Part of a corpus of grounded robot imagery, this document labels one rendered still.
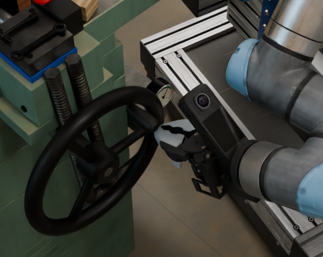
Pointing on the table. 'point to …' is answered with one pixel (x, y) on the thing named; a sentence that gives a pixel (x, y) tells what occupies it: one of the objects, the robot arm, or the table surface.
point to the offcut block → (87, 7)
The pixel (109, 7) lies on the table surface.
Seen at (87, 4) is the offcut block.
